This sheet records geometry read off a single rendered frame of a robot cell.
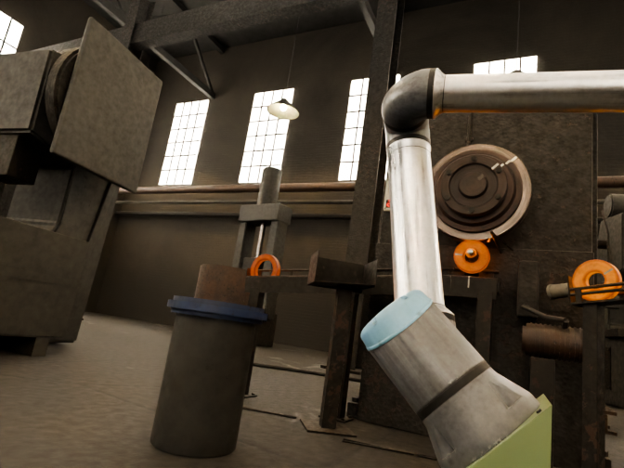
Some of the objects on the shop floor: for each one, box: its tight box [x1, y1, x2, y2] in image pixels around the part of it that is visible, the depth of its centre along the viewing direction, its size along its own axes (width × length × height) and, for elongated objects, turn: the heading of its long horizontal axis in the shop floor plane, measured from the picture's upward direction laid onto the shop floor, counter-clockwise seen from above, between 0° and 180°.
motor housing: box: [522, 322, 583, 468], centre depth 159 cm, size 13×22×54 cm, turn 97°
